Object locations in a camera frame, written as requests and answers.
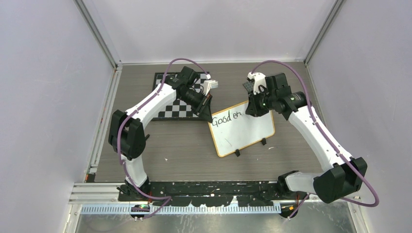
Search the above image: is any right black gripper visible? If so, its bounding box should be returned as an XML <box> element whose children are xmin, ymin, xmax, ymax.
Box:
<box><xmin>247</xmin><ymin>87</ymin><xmax>277</xmax><ymax>117</ymax></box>

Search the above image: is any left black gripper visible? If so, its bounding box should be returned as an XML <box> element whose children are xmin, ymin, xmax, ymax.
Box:
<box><xmin>179</xmin><ymin>90</ymin><xmax>213</xmax><ymax>123</ymax></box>

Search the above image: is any black white checkerboard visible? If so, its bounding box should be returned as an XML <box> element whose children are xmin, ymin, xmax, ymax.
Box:
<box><xmin>153</xmin><ymin>72</ymin><xmax>207</xmax><ymax>120</ymax></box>

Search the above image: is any yellow framed whiteboard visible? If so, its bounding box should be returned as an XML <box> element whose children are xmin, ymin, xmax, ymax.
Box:
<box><xmin>208</xmin><ymin>101</ymin><xmax>275</xmax><ymax>157</ymax></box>

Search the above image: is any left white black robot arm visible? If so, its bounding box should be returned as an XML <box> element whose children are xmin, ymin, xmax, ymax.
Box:
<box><xmin>108</xmin><ymin>66</ymin><xmax>218</xmax><ymax>201</ymax></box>

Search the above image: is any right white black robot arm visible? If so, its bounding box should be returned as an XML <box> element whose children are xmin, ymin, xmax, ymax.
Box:
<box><xmin>243</xmin><ymin>72</ymin><xmax>367</xmax><ymax>203</ymax></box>

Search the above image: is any grey lego baseplate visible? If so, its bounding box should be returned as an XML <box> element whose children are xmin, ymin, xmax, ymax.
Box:
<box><xmin>242</xmin><ymin>82</ymin><xmax>254</xmax><ymax>94</ymax></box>

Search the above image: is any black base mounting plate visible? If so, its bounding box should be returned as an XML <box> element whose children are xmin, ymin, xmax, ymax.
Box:
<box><xmin>117</xmin><ymin>181</ymin><xmax>306</xmax><ymax>207</ymax></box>

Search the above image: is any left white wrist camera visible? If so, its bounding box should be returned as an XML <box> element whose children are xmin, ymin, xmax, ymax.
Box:
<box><xmin>201</xmin><ymin>80</ymin><xmax>218</xmax><ymax>95</ymax></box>

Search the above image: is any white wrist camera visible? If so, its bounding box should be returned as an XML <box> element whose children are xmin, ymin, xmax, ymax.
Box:
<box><xmin>201</xmin><ymin>80</ymin><xmax>218</xmax><ymax>95</ymax></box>
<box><xmin>247</xmin><ymin>72</ymin><xmax>267</xmax><ymax>95</ymax></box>

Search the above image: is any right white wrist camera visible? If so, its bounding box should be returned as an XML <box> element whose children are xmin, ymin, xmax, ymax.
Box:
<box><xmin>247</xmin><ymin>72</ymin><xmax>267</xmax><ymax>95</ymax></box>

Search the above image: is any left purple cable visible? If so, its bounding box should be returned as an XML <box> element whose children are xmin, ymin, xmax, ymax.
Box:
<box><xmin>116</xmin><ymin>58</ymin><xmax>212</xmax><ymax>220</ymax></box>

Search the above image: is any purple cable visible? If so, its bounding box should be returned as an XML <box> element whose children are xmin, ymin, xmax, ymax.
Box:
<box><xmin>250</xmin><ymin>60</ymin><xmax>380</xmax><ymax>220</ymax></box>
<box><xmin>116</xmin><ymin>58</ymin><xmax>212</xmax><ymax>220</ymax></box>

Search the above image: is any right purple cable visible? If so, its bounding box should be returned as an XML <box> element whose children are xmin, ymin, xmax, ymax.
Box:
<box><xmin>250</xmin><ymin>60</ymin><xmax>380</xmax><ymax>220</ymax></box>

